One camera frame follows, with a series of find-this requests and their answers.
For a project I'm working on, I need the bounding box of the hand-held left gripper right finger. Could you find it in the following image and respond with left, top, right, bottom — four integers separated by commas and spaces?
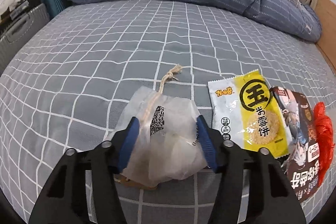
196, 115, 306, 224

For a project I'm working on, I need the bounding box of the wooden headboard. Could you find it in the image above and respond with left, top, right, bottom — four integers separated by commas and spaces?
314, 0, 336, 69

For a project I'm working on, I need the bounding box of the yellow white cracker wrapper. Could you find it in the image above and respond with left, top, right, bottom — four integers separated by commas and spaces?
207, 70, 292, 159

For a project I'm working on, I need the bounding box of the bed with grey checked sheet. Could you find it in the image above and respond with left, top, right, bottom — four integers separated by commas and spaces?
0, 0, 336, 224

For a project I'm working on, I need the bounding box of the brown cookie box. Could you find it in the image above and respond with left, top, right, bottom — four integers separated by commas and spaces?
269, 86, 326, 203

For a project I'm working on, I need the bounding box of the red plastic bag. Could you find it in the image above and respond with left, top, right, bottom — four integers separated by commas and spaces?
313, 102, 336, 170

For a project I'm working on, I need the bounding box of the grey suitcase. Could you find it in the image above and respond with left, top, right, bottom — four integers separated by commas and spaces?
0, 3, 50, 75

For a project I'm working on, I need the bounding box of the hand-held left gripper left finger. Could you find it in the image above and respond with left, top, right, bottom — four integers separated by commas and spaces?
28, 116, 140, 224

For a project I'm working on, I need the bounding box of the translucent bag with string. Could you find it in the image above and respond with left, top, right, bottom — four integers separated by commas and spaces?
105, 64, 210, 191

